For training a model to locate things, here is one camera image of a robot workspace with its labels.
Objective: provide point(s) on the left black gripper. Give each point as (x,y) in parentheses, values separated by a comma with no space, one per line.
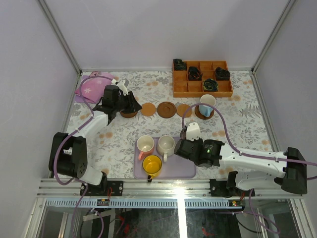
(128,103)

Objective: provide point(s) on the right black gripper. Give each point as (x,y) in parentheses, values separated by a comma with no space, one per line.
(198,140)

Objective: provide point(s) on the dark wooden coaster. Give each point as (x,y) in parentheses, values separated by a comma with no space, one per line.
(199,115)
(166,110)
(128,115)

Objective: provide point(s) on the light wooden coaster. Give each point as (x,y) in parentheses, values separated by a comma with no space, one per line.
(148,109)
(184,110)

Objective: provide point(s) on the beige speckled cup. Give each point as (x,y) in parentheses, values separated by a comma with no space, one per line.
(165,146)

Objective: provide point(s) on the light blue cup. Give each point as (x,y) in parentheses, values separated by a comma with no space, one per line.
(206,102)

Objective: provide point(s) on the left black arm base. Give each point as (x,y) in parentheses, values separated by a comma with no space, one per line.
(106,188)

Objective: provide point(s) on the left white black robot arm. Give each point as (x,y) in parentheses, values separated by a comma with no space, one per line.
(69,151)

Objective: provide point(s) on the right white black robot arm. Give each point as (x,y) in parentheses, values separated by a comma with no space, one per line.
(285,169)

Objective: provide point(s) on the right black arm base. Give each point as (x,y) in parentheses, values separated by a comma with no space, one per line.
(227,188)

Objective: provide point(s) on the pink cup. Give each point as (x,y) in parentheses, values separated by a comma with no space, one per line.
(145,145)

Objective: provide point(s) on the yellow cup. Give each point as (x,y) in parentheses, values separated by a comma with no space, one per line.
(152,166)

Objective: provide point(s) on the lilac plastic tray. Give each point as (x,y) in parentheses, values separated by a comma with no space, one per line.
(175,167)

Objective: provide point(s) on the pink folded cloth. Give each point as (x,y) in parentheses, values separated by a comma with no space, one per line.
(93,89)

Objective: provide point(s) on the black rolled item top left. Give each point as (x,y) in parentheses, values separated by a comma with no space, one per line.
(179,65)

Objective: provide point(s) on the orange wooden compartment box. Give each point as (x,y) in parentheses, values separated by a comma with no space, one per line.
(183,88)

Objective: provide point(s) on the black rolled item green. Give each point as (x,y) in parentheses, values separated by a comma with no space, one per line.
(210,85)

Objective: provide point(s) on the black rolled item orange trim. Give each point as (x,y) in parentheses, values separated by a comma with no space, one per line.
(194,74)

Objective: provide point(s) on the black rolled item right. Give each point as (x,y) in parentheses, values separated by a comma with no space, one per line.
(221,74)

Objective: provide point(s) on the aluminium front rail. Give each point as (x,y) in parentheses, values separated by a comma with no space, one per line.
(133,188)

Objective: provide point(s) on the blue slotted cable duct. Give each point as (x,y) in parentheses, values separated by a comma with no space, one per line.
(159,203)

